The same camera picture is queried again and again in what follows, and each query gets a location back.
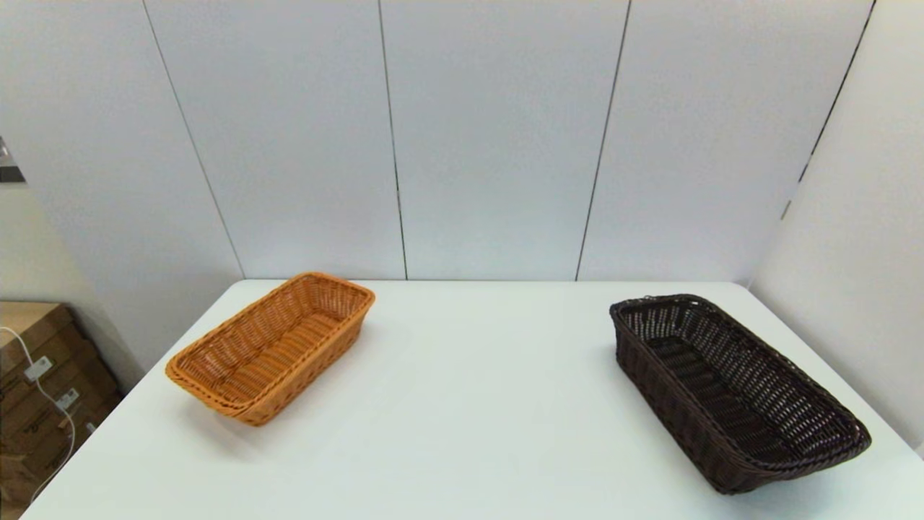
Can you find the orange wicker basket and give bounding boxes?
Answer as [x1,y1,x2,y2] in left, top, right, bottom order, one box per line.
[165,272,376,427]

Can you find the dark brown wicker basket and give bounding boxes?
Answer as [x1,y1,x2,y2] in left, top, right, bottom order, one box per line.
[609,293,873,496]

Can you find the brown cardboard box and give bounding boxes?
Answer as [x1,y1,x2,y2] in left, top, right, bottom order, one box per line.
[0,347,120,449]
[0,404,123,506]
[0,300,91,376]

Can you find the cardboard boxes with cable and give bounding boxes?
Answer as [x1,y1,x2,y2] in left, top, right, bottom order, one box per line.
[0,326,77,501]

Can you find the dark grey wall fixture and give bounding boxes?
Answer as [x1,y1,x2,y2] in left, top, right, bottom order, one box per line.
[0,137,27,184]

